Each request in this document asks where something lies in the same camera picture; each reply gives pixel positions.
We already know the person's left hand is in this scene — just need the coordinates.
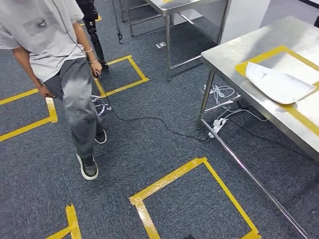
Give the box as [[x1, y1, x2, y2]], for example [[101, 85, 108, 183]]
[[90, 61, 103, 79]]

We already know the person's right hand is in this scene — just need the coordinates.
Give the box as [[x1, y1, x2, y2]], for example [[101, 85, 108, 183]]
[[37, 84, 56, 99]]

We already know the white plastic car part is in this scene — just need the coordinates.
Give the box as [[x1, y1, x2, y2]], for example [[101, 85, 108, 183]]
[[245, 62, 317, 105]]

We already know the steel workbench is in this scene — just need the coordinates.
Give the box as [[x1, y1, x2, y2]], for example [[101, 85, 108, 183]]
[[196, 14, 319, 239], [119, 0, 232, 83]]

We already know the person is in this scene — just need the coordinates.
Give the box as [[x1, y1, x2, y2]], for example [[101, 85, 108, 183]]
[[0, 0, 108, 181]]

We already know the black tripod stand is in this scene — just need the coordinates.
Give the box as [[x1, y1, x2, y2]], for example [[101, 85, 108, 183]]
[[76, 0, 110, 70]]

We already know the white power strip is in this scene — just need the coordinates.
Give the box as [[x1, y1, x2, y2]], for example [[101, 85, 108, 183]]
[[208, 118, 228, 139]]

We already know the white partition panel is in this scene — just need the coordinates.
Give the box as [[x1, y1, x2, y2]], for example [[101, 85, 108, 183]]
[[173, 0, 271, 45]]

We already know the black hanging hook cable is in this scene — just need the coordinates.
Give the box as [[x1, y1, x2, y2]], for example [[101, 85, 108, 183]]
[[111, 0, 125, 45]]

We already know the black controller cable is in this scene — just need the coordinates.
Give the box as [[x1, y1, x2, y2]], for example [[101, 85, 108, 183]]
[[99, 77, 211, 143]]

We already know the coiled white power cable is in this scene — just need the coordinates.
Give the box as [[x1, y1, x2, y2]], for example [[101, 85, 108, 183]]
[[202, 84, 268, 122]]

